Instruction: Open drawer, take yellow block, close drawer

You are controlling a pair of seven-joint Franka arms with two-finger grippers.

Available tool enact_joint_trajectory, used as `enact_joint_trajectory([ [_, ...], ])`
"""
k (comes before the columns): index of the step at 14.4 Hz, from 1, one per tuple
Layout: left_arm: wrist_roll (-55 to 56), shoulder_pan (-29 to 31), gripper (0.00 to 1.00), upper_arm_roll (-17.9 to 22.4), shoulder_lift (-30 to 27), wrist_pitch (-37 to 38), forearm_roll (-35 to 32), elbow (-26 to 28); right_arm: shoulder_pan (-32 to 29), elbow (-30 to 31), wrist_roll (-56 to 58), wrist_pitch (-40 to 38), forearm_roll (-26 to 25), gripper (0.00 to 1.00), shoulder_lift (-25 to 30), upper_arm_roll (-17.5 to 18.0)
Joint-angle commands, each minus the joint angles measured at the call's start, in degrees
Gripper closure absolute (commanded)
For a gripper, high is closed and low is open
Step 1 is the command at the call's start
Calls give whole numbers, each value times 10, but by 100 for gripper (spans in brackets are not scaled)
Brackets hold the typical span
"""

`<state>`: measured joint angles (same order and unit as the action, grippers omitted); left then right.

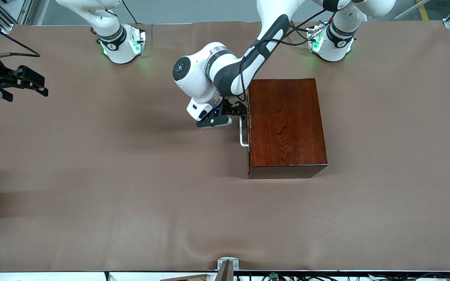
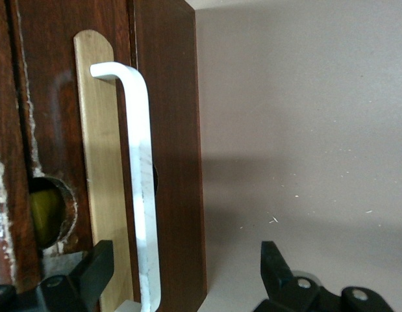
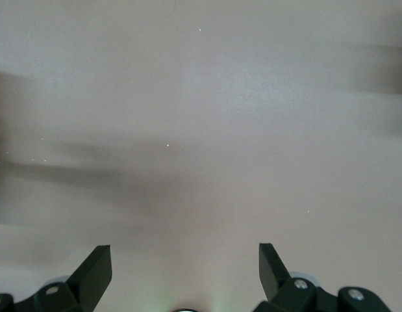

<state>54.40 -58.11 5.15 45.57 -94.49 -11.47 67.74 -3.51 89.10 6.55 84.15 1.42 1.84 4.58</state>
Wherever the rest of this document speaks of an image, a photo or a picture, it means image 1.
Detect dark wooden drawer cabinet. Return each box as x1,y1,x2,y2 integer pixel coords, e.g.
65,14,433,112
247,78,328,179

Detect brown table mat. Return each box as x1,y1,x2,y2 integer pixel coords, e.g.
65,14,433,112
0,20,450,272

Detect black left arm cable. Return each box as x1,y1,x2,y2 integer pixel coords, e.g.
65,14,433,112
239,10,329,102

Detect black right arm base cable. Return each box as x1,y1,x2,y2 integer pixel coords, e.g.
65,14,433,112
121,0,138,25

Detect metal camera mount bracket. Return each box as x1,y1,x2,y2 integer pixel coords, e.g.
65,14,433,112
216,257,240,281

